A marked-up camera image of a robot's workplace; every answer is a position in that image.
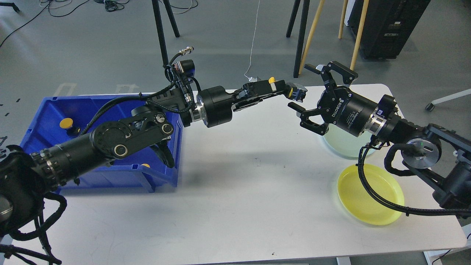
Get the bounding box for light green plate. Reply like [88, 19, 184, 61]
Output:
[323, 124, 372, 160]

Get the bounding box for white cable with plug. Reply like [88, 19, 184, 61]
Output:
[244, 0, 261, 83]

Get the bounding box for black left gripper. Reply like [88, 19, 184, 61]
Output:
[197, 80, 291, 128]

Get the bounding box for wooden easel legs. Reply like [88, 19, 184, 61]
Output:
[294, 0, 372, 76]

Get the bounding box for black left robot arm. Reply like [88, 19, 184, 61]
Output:
[1, 47, 306, 265]

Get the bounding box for black cabinet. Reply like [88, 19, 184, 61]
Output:
[360, 0, 430, 60]

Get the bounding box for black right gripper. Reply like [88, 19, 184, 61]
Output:
[287, 61, 379, 138]

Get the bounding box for blue plastic bin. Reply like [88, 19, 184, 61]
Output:
[20, 94, 184, 192]

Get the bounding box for black tripod stand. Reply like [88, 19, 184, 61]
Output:
[151, 0, 180, 66]
[286, 0, 310, 78]

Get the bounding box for white chair base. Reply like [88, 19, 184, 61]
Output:
[425, 89, 471, 112]

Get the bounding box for yellow plate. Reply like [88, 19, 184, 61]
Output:
[337, 164, 405, 225]

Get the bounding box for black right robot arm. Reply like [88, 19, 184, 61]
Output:
[288, 61, 471, 218]

